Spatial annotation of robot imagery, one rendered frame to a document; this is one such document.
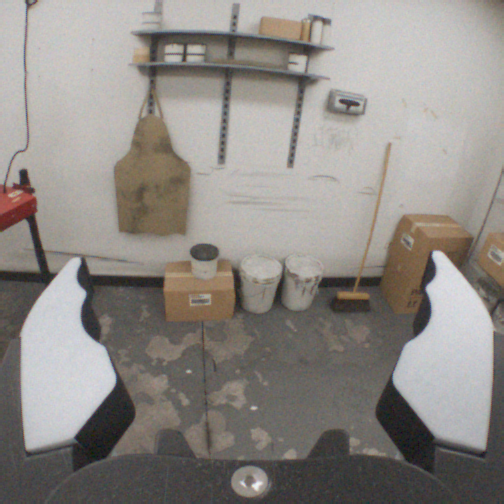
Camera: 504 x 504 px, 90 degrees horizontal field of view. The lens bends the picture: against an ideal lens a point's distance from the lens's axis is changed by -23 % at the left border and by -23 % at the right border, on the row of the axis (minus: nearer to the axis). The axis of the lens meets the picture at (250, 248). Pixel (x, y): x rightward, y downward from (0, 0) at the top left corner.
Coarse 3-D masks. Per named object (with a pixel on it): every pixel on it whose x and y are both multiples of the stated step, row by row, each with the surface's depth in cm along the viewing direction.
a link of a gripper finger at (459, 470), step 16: (496, 336) 7; (496, 352) 6; (496, 368) 6; (496, 384) 5; (496, 400) 5; (496, 416) 5; (496, 432) 4; (432, 448) 5; (448, 448) 5; (496, 448) 4; (416, 464) 5; (432, 464) 4; (448, 464) 4; (464, 464) 4; (480, 464) 4; (496, 464) 4; (448, 480) 4; (464, 480) 4; (480, 480) 4; (496, 480) 4; (464, 496) 4; (480, 496) 3; (496, 496) 3
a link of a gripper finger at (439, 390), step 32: (448, 288) 9; (416, 320) 9; (448, 320) 7; (480, 320) 7; (416, 352) 7; (448, 352) 7; (480, 352) 6; (416, 384) 6; (448, 384) 6; (480, 384) 6; (384, 416) 6; (416, 416) 5; (448, 416) 5; (480, 416) 5; (416, 448) 5; (480, 448) 4
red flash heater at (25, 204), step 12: (0, 192) 144; (12, 192) 145; (24, 192) 151; (0, 204) 132; (12, 204) 133; (24, 204) 136; (36, 204) 144; (0, 216) 123; (12, 216) 130; (24, 216) 138; (0, 228) 125
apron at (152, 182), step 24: (144, 120) 187; (144, 144) 196; (168, 144) 199; (120, 168) 201; (144, 168) 205; (168, 168) 206; (120, 192) 210; (144, 192) 213; (168, 192) 215; (120, 216) 220; (144, 216) 222; (168, 216) 224
